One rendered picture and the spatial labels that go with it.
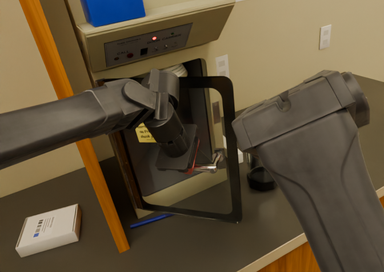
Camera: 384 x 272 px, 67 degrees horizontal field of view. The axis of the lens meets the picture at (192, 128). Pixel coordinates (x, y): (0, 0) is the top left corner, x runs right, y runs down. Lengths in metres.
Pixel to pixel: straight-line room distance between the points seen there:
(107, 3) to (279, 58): 1.10
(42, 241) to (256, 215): 0.60
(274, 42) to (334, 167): 1.32
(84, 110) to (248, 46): 1.08
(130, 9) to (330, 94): 0.45
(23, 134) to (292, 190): 0.29
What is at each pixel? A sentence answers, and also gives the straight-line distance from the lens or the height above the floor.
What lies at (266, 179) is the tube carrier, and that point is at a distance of 0.92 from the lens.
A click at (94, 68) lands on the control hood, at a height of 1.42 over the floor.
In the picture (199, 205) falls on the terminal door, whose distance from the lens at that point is 0.78.
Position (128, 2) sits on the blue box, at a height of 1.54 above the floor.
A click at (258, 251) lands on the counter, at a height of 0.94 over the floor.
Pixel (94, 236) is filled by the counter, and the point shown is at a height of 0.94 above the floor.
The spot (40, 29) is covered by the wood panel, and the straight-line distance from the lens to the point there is 0.59.
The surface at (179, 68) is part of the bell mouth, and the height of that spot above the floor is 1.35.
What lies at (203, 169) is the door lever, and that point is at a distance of 0.63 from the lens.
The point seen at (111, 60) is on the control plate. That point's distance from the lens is 0.65.
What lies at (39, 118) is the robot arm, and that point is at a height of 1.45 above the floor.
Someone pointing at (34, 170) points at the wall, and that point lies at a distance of 1.28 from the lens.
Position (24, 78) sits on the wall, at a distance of 1.14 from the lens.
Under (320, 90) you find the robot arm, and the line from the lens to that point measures 0.20.
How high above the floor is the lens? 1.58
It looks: 29 degrees down
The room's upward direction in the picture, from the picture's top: 9 degrees counter-clockwise
